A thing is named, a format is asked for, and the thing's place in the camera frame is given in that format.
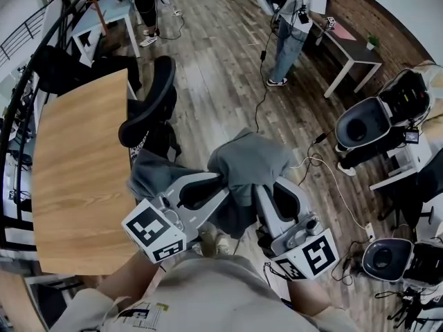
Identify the wooden table with white frame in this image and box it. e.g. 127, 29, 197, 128
31, 68, 139, 276
0, 269, 48, 332

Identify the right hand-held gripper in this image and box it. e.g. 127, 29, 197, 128
254, 177, 341, 283

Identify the black mesh chair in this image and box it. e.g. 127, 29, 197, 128
118, 55, 183, 163

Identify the white shelf desk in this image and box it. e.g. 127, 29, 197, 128
368, 140, 443, 192

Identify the grey jacket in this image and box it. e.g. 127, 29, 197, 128
127, 128, 298, 240

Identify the white power cable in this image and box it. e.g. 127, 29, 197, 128
289, 154, 372, 232

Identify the black metal railing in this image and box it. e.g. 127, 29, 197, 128
0, 0, 91, 252

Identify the thin black stair railing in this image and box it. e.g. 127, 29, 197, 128
0, 7, 48, 69

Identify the wooden coat rack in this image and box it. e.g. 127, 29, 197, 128
84, 0, 121, 50

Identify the black bag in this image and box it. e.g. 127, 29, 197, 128
92, 55, 142, 93

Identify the person's left forearm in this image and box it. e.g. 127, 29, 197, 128
96, 250, 163, 311

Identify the person's right forearm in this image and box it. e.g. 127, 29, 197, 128
287, 277, 335, 321

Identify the person's beige shirt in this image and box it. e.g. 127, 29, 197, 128
51, 254, 361, 332

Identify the black floor cable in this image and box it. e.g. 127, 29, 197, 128
253, 10, 280, 135
296, 132, 337, 187

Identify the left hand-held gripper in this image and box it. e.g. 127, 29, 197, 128
120, 172, 232, 265

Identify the person's right shoe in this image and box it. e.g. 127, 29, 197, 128
216, 235, 231, 255

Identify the pink paper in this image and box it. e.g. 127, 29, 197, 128
331, 21, 358, 42

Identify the dark desk with white legs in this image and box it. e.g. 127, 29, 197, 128
310, 21, 384, 99

